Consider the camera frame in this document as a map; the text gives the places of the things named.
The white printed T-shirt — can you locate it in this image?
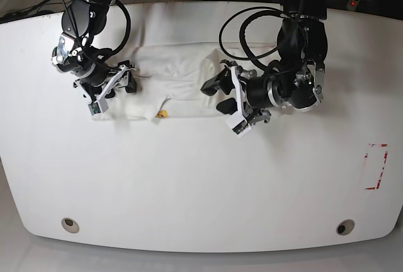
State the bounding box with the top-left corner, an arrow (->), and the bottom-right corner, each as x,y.
91,42 -> 281,125

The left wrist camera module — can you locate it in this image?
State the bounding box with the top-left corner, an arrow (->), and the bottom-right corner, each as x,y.
226,113 -> 252,138

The right table cable grommet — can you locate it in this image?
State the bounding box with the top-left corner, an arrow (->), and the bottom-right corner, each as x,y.
336,219 -> 355,236

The left table cable grommet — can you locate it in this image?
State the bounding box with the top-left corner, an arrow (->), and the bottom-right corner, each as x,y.
61,218 -> 79,234

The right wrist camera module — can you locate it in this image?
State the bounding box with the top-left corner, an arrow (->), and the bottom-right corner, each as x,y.
88,99 -> 108,116

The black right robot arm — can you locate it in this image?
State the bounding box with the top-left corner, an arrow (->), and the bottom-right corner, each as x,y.
52,0 -> 137,102

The table cable grommet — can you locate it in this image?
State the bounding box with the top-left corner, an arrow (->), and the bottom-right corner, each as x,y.
61,218 -> 79,234
336,219 -> 355,236

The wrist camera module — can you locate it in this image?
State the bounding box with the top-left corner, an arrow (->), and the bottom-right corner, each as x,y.
88,99 -> 108,116
226,113 -> 252,138

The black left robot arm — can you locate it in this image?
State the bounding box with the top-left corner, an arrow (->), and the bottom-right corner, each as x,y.
200,0 -> 328,135

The red tape rectangle marker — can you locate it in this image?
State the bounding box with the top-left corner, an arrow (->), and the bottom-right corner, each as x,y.
361,144 -> 389,191

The black tripod leg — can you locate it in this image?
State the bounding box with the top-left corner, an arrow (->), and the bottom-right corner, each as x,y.
1,0 -> 63,24

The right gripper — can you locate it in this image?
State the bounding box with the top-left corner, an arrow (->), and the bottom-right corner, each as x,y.
73,60 -> 137,103

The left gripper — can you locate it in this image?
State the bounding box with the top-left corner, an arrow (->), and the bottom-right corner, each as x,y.
200,59 -> 271,126

